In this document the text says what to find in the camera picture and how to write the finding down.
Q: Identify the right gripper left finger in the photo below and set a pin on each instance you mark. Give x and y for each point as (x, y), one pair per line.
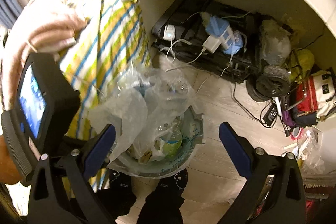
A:
(60, 191)

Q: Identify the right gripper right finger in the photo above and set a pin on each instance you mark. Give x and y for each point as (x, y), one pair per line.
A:
(273, 191)

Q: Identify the bubble wrap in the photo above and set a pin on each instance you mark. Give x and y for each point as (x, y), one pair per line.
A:
(141, 99)

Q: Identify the plastic bag with food scraps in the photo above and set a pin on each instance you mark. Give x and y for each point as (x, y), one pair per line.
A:
(147, 145)

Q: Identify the clear plastic bottle green cap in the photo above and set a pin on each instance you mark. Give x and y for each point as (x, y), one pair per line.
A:
(172, 141)

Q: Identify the trash bin with liner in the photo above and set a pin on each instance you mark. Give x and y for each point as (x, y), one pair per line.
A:
(192, 127)

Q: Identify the person's hand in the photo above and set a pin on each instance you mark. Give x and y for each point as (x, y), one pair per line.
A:
(8, 171)

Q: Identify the striped yellow blue bedding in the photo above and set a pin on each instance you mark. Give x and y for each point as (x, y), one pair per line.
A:
(114, 36)

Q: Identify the red white tote bag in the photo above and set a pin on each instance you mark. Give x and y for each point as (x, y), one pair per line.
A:
(316, 97)

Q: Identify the blue power strip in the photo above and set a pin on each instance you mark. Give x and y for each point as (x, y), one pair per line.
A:
(231, 41)

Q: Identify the white charger plug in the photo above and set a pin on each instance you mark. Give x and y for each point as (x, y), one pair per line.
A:
(211, 44)

